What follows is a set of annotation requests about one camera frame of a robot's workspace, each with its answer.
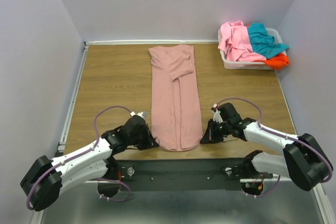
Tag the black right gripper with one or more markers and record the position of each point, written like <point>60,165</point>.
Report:
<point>209,136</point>

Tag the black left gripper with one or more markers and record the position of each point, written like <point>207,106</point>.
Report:
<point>150,142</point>

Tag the dusty pink graphic t-shirt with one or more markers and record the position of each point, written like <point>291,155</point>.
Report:
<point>176,119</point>

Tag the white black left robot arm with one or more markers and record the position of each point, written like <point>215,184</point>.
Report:
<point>48,178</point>

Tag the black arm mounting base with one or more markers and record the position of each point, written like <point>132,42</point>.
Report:
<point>180,175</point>

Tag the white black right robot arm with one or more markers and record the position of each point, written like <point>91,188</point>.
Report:
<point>299,158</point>

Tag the bright pink shirt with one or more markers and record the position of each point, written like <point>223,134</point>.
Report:
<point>235,43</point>

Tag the orange shirt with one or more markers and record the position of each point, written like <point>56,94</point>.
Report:
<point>277,62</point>

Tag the teal shirt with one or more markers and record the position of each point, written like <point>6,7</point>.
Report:
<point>263,43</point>

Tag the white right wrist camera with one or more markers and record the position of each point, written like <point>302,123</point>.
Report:
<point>216,114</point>

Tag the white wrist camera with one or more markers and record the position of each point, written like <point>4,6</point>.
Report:
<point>216,114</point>
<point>141,114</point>

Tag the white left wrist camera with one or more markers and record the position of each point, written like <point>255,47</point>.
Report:
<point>141,114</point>

